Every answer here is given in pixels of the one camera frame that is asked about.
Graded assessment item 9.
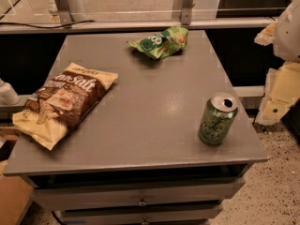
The black cable on ledge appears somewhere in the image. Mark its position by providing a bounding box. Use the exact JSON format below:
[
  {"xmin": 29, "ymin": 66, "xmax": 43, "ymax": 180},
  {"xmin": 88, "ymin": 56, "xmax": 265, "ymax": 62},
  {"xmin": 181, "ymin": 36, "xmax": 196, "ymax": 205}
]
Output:
[{"xmin": 0, "ymin": 19, "xmax": 96, "ymax": 29}]

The brown sea salt chip bag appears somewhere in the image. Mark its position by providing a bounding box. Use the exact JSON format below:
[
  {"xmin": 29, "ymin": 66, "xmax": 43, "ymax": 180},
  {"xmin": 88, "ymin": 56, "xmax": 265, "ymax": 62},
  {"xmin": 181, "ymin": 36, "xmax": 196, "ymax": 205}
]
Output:
[{"xmin": 12, "ymin": 63, "xmax": 118, "ymax": 150}]

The white object at left edge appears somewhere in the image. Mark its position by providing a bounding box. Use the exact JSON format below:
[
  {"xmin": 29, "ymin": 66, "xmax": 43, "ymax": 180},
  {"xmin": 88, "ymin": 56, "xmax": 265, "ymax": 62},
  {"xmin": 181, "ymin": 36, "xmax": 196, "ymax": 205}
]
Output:
[{"xmin": 0, "ymin": 79, "xmax": 20, "ymax": 105}]

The right metal bracket post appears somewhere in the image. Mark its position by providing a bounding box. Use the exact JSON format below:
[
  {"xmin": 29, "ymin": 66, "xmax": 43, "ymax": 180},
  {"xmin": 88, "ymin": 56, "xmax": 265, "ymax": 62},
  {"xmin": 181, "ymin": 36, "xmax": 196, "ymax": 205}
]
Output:
[{"xmin": 181, "ymin": 0, "xmax": 194, "ymax": 25}]

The metal bracket post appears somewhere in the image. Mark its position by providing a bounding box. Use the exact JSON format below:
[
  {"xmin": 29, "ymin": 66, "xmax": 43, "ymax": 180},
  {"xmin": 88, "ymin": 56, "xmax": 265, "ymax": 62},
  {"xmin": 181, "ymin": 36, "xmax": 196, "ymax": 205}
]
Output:
[
  {"xmin": 54, "ymin": 0, "xmax": 72, "ymax": 25},
  {"xmin": 181, "ymin": 0, "xmax": 194, "ymax": 25}
]

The grey drawer cabinet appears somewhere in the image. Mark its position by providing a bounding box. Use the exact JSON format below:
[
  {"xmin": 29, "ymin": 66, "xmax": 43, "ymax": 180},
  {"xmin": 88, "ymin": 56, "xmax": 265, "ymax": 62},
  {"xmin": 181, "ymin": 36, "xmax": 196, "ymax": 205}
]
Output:
[{"xmin": 4, "ymin": 30, "xmax": 267, "ymax": 225}]

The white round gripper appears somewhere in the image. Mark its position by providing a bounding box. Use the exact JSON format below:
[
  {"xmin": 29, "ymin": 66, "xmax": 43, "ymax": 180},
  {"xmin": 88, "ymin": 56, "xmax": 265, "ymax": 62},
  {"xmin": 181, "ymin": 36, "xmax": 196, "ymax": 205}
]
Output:
[{"xmin": 254, "ymin": 0, "xmax": 300, "ymax": 126}]

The green soda can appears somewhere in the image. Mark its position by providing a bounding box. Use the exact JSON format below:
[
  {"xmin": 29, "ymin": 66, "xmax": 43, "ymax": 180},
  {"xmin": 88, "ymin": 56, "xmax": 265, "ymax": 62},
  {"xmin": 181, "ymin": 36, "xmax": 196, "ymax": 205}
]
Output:
[{"xmin": 198, "ymin": 93, "xmax": 238, "ymax": 146}]

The left metal bracket post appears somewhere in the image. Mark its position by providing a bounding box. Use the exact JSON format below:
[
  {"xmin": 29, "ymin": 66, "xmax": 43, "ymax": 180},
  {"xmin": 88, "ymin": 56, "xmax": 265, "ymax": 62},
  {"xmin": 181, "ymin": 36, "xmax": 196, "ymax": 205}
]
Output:
[{"xmin": 54, "ymin": 0, "xmax": 72, "ymax": 25}]

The green crumpled snack bag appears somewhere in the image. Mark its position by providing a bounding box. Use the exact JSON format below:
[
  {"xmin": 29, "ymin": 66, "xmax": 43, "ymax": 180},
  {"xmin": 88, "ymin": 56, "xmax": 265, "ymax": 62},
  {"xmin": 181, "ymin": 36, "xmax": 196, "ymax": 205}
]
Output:
[{"xmin": 127, "ymin": 26, "xmax": 188, "ymax": 60}]

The upper drawer knob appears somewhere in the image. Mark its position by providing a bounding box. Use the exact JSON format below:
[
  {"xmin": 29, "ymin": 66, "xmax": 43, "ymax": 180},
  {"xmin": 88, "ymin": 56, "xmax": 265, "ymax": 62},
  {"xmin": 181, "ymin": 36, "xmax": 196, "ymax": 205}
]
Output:
[{"xmin": 137, "ymin": 198, "xmax": 147, "ymax": 207}]

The cardboard box lower left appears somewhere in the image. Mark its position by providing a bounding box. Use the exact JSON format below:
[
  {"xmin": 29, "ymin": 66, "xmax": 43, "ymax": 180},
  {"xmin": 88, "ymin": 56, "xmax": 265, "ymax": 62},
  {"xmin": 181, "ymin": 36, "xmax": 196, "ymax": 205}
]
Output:
[{"xmin": 0, "ymin": 160, "xmax": 32, "ymax": 225}]

